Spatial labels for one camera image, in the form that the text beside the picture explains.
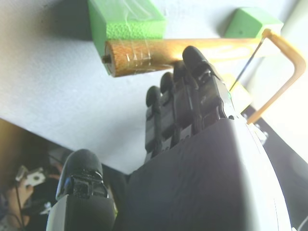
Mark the yellow toy hacksaw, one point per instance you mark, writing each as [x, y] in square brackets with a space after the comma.
[294, 69]

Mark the wooden rod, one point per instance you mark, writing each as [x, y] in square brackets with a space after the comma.
[134, 57]

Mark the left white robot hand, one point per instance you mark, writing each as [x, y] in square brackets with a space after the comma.
[192, 180]

